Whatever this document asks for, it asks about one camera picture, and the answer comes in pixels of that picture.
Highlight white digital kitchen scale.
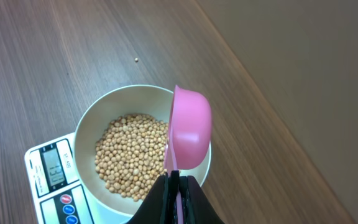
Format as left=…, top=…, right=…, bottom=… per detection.
left=24, top=133, right=130, bottom=224

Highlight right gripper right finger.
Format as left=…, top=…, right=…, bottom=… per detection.
left=179, top=175, right=224, bottom=224

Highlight pink plastic scoop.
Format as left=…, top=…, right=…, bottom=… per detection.
left=164, top=85, right=212, bottom=223

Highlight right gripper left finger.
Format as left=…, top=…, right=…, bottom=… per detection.
left=127, top=174, right=168, bottom=224

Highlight soybeans in bowl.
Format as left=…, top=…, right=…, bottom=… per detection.
left=94, top=114, right=168, bottom=202

